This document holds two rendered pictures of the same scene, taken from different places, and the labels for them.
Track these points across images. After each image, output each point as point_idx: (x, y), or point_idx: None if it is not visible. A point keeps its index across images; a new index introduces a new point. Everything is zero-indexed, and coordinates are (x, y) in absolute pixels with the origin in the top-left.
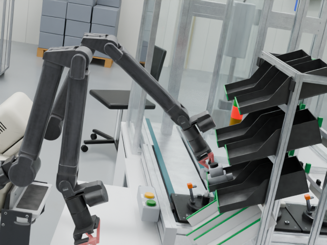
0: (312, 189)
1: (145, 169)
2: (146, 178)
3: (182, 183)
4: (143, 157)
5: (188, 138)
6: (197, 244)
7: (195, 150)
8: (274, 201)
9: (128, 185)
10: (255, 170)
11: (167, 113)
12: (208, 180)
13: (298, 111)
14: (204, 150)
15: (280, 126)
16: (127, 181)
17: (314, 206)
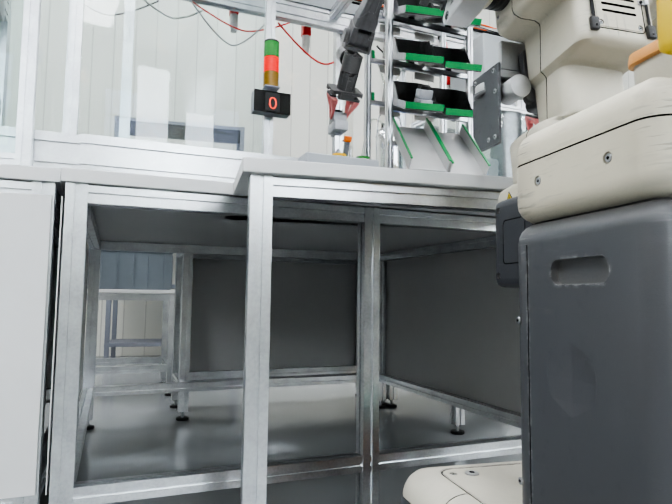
0: (420, 118)
1: (181, 164)
2: (196, 177)
3: None
4: (122, 154)
5: (358, 70)
6: (451, 168)
7: (354, 88)
8: (367, 151)
9: (215, 185)
10: (433, 93)
11: (376, 26)
12: (432, 102)
13: None
14: (355, 89)
15: None
16: (190, 184)
17: None
